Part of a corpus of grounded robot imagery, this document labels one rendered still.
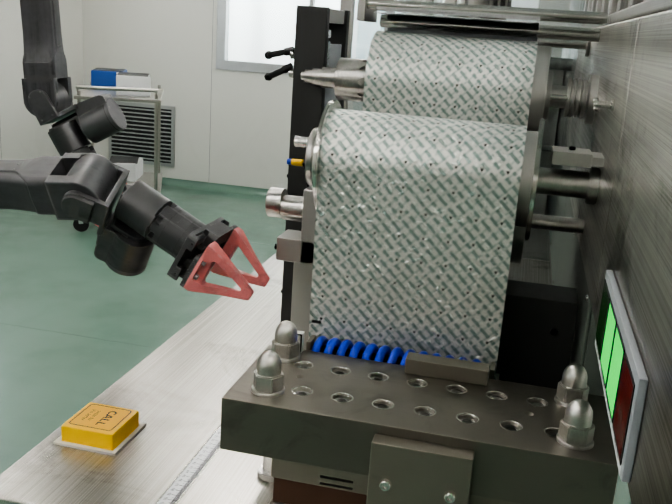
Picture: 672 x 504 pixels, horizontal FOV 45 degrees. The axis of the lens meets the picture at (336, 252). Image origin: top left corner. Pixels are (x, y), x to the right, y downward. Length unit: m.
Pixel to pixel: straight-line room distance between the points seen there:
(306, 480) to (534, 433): 0.24
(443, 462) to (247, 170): 6.24
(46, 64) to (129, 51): 5.86
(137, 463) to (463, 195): 0.49
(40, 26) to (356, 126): 0.67
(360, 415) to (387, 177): 0.28
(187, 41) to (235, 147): 0.95
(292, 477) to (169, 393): 0.34
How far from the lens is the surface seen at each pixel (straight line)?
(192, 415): 1.13
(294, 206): 1.08
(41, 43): 1.47
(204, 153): 7.10
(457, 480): 0.83
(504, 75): 1.18
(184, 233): 1.02
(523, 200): 0.96
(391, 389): 0.91
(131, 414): 1.08
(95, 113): 1.44
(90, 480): 1.00
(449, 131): 0.97
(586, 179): 1.00
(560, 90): 1.24
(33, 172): 1.08
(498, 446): 0.83
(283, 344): 0.96
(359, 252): 0.99
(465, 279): 0.98
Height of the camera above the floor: 1.41
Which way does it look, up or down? 15 degrees down
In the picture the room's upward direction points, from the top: 4 degrees clockwise
